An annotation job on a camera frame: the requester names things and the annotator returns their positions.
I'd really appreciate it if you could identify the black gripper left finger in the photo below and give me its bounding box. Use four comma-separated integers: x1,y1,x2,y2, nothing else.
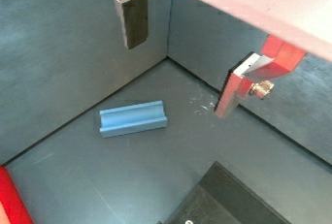
114,0,147,49

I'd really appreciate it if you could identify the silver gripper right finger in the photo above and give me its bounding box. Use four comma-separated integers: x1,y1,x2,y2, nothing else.
215,34,306,118

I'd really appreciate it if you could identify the blue arch block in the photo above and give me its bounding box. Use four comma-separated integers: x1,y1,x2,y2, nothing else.
100,101,167,138

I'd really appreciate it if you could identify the black fixture block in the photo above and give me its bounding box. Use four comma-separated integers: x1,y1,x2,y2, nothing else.
163,161,292,224

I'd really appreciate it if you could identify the red shape sorter board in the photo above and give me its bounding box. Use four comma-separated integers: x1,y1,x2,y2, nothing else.
0,166,33,224

